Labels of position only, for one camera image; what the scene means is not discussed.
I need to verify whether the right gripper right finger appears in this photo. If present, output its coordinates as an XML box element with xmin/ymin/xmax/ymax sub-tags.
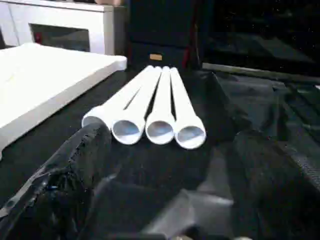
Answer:
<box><xmin>229</xmin><ymin>129</ymin><xmax>320</xmax><ymax>240</ymax></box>

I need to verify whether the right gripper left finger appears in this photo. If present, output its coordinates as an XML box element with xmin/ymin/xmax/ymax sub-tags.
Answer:
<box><xmin>0</xmin><ymin>122</ymin><xmax>113</xmax><ymax>240</ymax></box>

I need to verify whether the white plastic table leg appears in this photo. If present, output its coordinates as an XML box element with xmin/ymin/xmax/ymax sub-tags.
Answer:
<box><xmin>169</xmin><ymin>66</ymin><xmax>207</xmax><ymax>150</ymax></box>
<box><xmin>111</xmin><ymin>65</ymin><xmax>162</xmax><ymax>145</ymax></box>
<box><xmin>145</xmin><ymin>65</ymin><xmax>176</xmax><ymax>145</ymax></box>
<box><xmin>81</xmin><ymin>65</ymin><xmax>157</xmax><ymax>129</ymax></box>

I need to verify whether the white plastic table top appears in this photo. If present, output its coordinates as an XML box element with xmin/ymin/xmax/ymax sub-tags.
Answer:
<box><xmin>0</xmin><ymin>42</ymin><xmax>128</xmax><ymax>156</ymax></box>

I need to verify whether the black table mat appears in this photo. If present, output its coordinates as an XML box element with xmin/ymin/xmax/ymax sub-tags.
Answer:
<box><xmin>0</xmin><ymin>62</ymin><xmax>320</xmax><ymax>240</ymax></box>

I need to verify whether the dark long bar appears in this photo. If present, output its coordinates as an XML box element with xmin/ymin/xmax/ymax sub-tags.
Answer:
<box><xmin>202</xmin><ymin>62</ymin><xmax>320</xmax><ymax>79</ymax></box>

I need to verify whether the white glass-door cabinet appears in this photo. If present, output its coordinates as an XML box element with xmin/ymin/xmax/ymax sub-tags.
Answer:
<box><xmin>0</xmin><ymin>0</ymin><xmax>126</xmax><ymax>56</ymax></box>

